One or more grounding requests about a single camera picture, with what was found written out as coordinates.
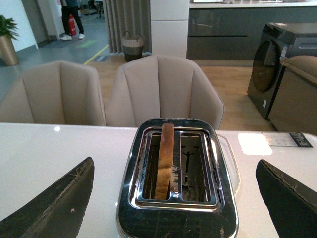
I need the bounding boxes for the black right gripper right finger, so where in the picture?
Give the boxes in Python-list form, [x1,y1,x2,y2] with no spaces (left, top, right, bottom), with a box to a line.
[256,160,317,238]

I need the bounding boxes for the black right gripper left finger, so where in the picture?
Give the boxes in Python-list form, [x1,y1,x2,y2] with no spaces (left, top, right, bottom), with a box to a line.
[0,157,95,238]

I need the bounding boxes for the toasted bread slice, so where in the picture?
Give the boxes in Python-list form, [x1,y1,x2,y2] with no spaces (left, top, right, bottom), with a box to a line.
[154,123,174,200]

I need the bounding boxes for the table label sticker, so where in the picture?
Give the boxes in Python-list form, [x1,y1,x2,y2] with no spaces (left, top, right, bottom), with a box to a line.
[262,131,313,148]

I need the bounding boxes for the silver two-slot toaster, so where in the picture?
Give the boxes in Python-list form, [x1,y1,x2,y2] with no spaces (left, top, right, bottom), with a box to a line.
[116,118,239,238]

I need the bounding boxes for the beige chair on left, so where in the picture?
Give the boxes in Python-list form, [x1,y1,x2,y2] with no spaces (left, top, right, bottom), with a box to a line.
[0,61,106,126]

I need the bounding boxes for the beige chair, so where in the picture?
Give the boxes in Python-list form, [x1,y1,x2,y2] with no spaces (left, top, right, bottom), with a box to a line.
[106,55,224,129]
[0,61,106,126]

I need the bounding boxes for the beige chair on right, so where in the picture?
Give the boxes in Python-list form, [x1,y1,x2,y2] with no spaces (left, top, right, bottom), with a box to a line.
[106,55,224,129]

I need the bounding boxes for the dark grey washing machine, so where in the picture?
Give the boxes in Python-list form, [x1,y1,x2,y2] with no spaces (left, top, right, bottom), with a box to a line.
[247,22,317,120]

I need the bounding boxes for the woven laundry basket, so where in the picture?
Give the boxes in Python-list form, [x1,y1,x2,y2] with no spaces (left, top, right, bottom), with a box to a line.
[121,31,144,62]

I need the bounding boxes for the grey kitchen cabinet counter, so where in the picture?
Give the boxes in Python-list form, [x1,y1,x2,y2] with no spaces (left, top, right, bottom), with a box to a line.
[187,0,317,60]

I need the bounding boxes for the potted plant in gold pot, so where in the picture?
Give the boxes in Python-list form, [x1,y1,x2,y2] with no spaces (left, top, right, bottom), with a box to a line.
[0,15,19,66]

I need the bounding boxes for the person standing in background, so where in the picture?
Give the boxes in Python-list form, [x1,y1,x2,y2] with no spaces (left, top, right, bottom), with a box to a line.
[60,0,86,41]

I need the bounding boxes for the grey curtain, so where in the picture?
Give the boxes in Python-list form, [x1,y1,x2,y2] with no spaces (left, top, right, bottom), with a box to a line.
[103,0,152,54]

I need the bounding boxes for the white pillar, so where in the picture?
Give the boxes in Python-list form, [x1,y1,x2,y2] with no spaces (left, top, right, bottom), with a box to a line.
[150,0,190,58]

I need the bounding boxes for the white toaster power cable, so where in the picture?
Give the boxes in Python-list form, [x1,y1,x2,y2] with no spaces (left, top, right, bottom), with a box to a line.
[216,133,241,196]

